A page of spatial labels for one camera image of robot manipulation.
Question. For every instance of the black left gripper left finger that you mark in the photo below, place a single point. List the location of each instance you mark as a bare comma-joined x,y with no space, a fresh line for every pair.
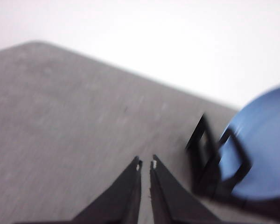
119,205

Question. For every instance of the black plate rack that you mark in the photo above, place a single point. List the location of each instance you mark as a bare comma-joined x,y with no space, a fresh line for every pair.
216,167

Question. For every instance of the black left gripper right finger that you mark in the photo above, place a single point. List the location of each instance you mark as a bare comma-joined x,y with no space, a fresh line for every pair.
172,201

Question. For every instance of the blue plate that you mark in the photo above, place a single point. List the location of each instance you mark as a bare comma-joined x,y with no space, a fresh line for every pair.
258,127

